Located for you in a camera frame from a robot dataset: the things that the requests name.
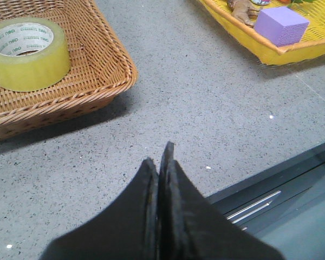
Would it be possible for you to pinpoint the brown wicker basket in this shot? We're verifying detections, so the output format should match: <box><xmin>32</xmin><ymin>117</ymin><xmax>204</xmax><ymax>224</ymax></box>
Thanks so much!
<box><xmin>0</xmin><ymin>0</ymin><xmax>139</xmax><ymax>145</ymax></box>

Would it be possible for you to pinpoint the silver cabinet handle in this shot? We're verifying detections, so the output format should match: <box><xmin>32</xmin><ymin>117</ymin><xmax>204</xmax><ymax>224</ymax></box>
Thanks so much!
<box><xmin>227</xmin><ymin>191</ymin><xmax>281</xmax><ymax>224</ymax></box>

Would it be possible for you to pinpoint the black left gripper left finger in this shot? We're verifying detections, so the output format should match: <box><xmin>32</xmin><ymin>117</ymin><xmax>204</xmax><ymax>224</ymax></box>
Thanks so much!
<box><xmin>41</xmin><ymin>158</ymin><xmax>158</xmax><ymax>259</ymax></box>

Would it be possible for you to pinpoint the yellow packing tape roll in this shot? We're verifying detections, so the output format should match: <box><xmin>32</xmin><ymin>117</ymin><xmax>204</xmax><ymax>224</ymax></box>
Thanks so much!
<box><xmin>0</xmin><ymin>17</ymin><xmax>70</xmax><ymax>92</ymax></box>

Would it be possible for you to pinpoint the yellow woven basket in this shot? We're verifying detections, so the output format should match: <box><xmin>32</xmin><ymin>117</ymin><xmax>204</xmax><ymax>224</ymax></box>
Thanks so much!
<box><xmin>201</xmin><ymin>1</ymin><xmax>325</xmax><ymax>65</ymax></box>

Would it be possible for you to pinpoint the purple foam block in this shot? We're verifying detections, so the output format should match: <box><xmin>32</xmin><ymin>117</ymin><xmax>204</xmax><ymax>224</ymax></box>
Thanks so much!
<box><xmin>254</xmin><ymin>6</ymin><xmax>310</xmax><ymax>47</ymax></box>

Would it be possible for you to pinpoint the beige bread roll toy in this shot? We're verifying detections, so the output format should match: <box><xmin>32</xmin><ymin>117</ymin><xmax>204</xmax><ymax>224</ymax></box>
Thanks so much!
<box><xmin>226</xmin><ymin>0</ymin><xmax>262</xmax><ymax>28</ymax></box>

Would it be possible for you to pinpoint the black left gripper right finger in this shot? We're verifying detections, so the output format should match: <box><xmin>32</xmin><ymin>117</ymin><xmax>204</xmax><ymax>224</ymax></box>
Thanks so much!
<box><xmin>159</xmin><ymin>142</ymin><xmax>284</xmax><ymax>259</ymax></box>

